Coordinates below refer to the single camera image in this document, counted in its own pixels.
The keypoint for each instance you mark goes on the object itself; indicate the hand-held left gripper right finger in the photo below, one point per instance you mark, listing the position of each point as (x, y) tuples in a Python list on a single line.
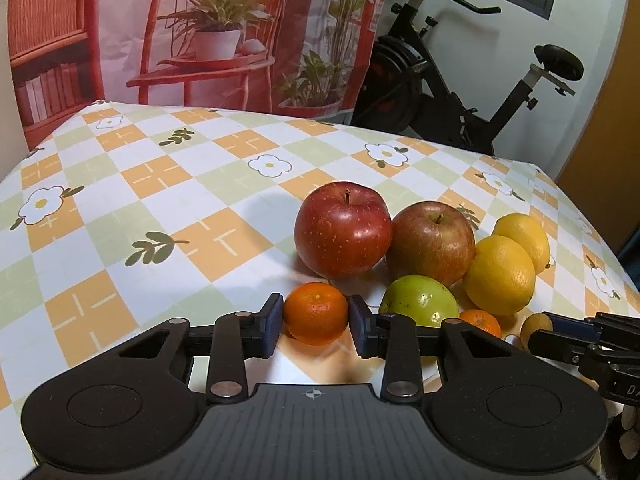
[(357, 327)]

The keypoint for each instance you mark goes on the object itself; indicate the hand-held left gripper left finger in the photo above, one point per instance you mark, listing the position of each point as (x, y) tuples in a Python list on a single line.
[(272, 325)]

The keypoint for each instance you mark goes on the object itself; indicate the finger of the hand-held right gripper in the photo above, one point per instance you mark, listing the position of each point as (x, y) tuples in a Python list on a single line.
[(617, 321), (570, 327)]

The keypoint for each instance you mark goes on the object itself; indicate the small brown longan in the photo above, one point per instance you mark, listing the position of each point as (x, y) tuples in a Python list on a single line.
[(534, 325)]

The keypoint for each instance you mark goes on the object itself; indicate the orange tangerine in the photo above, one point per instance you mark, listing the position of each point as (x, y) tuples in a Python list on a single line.
[(480, 322), (315, 312)]

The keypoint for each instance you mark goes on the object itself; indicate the dull red apple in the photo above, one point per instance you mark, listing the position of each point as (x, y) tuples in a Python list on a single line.
[(430, 242)]

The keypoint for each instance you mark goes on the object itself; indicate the green apple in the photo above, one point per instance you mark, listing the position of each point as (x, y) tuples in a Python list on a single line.
[(420, 300)]

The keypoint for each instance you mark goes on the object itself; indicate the yellow lemon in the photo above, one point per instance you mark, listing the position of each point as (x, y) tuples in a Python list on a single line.
[(525, 235), (500, 275)]

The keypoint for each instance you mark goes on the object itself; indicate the bright red apple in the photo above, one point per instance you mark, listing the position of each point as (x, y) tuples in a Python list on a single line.
[(342, 230)]

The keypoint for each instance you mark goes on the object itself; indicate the checkered floral tablecloth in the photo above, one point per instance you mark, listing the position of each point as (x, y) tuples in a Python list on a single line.
[(150, 185)]

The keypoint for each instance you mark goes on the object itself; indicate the orange wooden door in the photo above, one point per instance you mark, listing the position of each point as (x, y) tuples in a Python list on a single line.
[(605, 135)]

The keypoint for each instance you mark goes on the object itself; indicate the black exercise bike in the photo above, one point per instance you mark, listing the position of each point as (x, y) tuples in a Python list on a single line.
[(400, 85)]

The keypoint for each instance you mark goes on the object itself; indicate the pink printed backdrop cloth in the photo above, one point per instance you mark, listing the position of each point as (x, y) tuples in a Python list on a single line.
[(125, 35)]

